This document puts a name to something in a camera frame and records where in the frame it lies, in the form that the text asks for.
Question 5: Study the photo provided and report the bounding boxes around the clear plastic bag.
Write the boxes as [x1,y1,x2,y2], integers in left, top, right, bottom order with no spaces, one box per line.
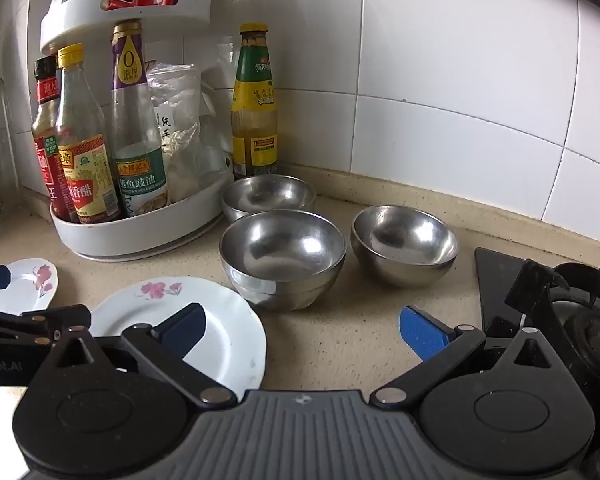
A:
[147,62,231,202]

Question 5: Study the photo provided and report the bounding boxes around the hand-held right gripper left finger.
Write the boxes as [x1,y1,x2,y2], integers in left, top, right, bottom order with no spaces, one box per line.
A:
[45,302,239,407]

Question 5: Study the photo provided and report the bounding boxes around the gas burner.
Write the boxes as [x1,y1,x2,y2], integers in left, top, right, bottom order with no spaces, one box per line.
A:
[566,306,600,362]

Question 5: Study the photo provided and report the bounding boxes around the large white floral plate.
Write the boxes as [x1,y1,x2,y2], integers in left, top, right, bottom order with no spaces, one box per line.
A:
[89,276,267,394]

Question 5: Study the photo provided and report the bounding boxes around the white two-tier spice rack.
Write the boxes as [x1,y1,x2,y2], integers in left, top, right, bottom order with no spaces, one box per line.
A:
[40,0,237,262]

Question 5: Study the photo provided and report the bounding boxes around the purple label sauce bottle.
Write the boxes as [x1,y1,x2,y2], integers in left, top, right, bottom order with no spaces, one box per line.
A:
[111,19,170,219]

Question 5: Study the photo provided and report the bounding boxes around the black glass gas stove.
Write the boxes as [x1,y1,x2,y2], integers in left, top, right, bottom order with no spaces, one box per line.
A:
[474,246,600,376]

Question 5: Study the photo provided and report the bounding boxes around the black pan support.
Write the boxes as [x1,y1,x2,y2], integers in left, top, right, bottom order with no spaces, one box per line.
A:
[505,255,600,333]

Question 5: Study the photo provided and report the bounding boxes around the green yellow label bottle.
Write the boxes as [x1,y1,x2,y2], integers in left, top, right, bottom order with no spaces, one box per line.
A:
[230,23,280,181]

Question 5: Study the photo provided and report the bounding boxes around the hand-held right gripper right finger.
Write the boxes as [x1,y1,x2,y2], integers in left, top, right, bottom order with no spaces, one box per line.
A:
[370,305,562,408]

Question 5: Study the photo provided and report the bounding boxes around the red label soy sauce bottle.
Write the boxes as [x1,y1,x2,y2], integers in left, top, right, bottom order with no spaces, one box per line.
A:
[31,55,74,222]

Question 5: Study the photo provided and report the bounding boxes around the yellow cap vinegar bottle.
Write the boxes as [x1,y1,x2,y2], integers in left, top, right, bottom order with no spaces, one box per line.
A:
[55,43,122,224]

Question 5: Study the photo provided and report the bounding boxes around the small white floral plate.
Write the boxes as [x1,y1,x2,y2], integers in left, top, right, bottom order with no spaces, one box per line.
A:
[0,258,61,317]

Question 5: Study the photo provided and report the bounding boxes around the stainless steel bowl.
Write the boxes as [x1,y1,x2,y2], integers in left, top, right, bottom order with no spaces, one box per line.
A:
[230,267,344,312]
[350,205,460,289]
[221,174,317,223]
[219,210,348,287]

